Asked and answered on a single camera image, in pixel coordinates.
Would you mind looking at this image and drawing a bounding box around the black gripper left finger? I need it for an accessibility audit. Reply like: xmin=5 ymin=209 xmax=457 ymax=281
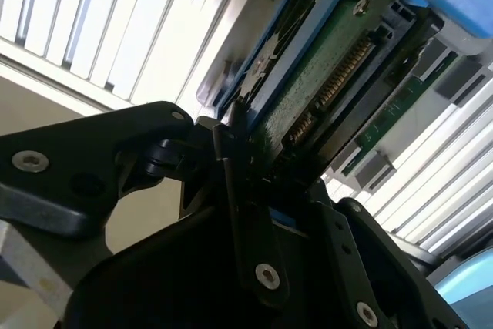
xmin=0 ymin=100 xmax=292 ymax=301

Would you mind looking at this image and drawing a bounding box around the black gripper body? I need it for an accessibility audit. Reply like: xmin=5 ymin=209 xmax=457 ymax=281
xmin=57 ymin=205 xmax=347 ymax=329

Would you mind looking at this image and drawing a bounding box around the hard disk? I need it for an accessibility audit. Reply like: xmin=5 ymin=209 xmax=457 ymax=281
xmin=196 ymin=0 xmax=493 ymax=228

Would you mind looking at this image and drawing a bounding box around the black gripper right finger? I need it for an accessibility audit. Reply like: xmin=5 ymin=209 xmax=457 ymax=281
xmin=269 ymin=180 xmax=463 ymax=329

